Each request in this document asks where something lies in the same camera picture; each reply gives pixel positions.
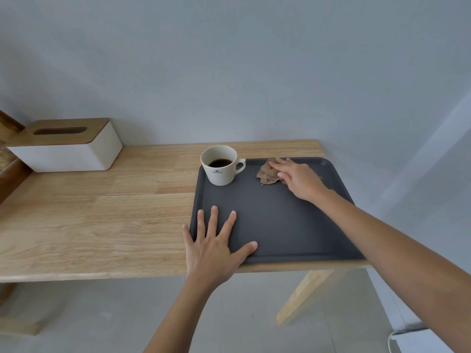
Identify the white cable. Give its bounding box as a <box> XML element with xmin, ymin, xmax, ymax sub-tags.
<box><xmin>387</xmin><ymin>324</ymin><xmax>424</xmax><ymax>353</ymax></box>

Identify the dark wooden furniture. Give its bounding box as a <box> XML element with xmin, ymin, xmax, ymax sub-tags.
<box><xmin>0</xmin><ymin>110</ymin><xmax>34</xmax><ymax>205</ymax></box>

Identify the brown dry leaf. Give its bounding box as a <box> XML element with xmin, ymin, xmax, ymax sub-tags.
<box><xmin>256</xmin><ymin>157</ymin><xmax>288</xmax><ymax>186</ymax></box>

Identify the dark grey plastic tray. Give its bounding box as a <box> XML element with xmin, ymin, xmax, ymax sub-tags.
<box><xmin>189</xmin><ymin>157</ymin><xmax>366</xmax><ymax>264</ymax></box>

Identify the white tissue box wooden lid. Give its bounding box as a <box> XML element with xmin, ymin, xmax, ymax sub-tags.
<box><xmin>6</xmin><ymin>118</ymin><xmax>123</xmax><ymax>173</ymax></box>

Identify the light wooden table leg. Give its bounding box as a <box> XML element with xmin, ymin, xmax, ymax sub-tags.
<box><xmin>276</xmin><ymin>268</ymin><xmax>351</xmax><ymax>327</ymax></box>

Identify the person's left hand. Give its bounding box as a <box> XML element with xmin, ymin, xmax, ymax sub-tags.
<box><xmin>183</xmin><ymin>206</ymin><xmax>258</xmax><ymax>288</ymax></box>

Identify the person's right forearm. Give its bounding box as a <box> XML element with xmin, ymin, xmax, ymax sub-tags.
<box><xmin>312</xmin><ymin>188</ymin><xmax>471</xmax><ymax>353</ymax></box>

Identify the person's left forearm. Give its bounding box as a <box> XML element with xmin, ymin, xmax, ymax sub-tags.
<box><xmin>143</xmin><ymin>274</ymin><xmax>234</xmax><ymax>353</ymax></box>

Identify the white ceramic coffee cup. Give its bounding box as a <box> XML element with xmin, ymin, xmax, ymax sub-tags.
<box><xmin>200</xmin><ymin>145</ymin><xmax>246</xmax><ymax>187</ymax></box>

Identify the person's right hand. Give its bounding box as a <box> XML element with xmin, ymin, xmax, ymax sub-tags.
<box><xmin>268</xmin><ymin>157</ymin><xmax>330</xmax><ymax>203</ymax></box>

